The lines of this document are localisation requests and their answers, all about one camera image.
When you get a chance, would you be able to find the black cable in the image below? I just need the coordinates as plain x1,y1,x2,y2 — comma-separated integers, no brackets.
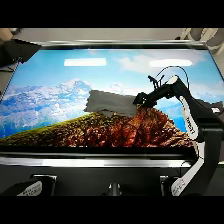
155,65,190,101

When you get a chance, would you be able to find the grey garment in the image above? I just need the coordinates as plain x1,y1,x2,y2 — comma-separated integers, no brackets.
82,89,138,118

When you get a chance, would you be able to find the silver frame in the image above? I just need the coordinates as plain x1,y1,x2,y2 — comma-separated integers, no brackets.
0,39,224,197

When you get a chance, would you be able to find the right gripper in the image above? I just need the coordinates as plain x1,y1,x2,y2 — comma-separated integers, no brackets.
132,91,159,109

